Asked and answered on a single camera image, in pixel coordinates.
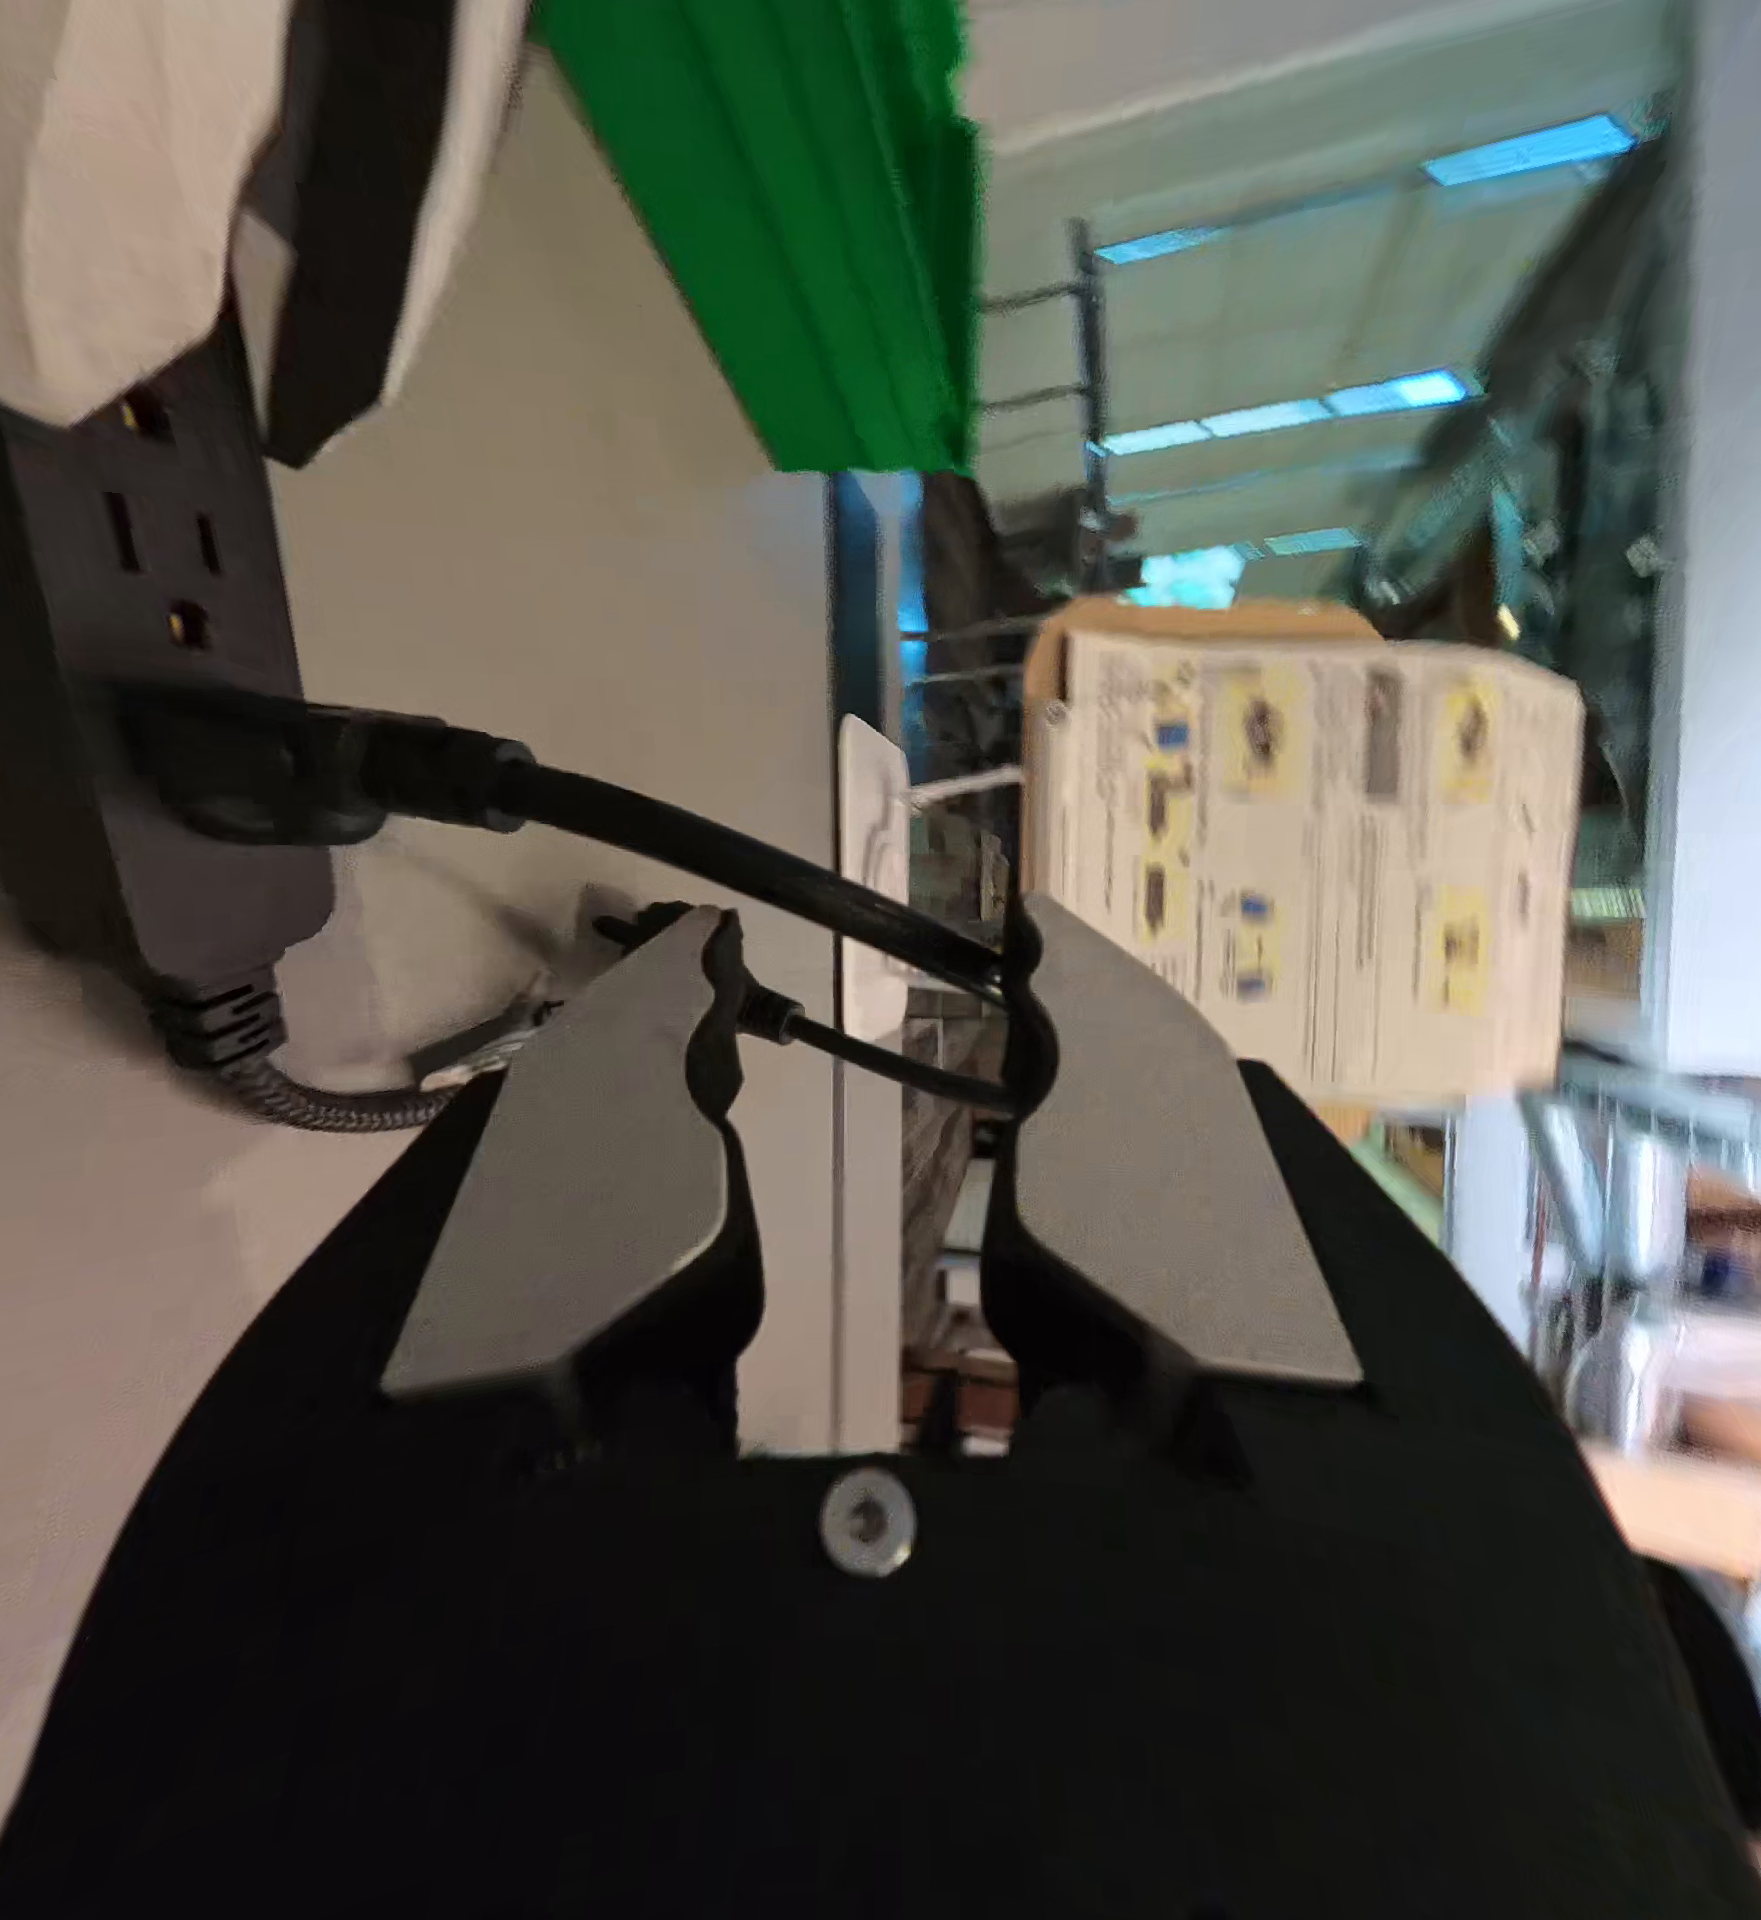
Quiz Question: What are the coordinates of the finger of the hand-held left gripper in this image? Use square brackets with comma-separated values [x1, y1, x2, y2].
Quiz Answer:
[237, 0, 532, 470]
[0, 0, 314, 431]

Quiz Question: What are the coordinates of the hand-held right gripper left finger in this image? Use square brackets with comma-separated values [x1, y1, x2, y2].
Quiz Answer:
[377, 903, 764, 1407]

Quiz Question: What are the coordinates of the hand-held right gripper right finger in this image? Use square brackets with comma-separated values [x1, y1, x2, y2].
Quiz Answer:
[977, 891, 1366, 1391]

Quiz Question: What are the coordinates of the black power strip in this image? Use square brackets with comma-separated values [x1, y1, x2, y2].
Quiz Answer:
[0, 300, 339, 985]

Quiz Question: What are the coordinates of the black extension cord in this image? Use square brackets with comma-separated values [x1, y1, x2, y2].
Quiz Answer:
[113, 680, 1061, 1124]

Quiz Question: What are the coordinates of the green plastic bin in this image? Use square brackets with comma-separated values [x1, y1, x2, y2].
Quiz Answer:
[532, 0, 983, 479]

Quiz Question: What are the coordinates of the wooden instruction board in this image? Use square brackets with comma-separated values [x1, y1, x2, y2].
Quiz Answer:
[1019, 598, 1589, 1107]

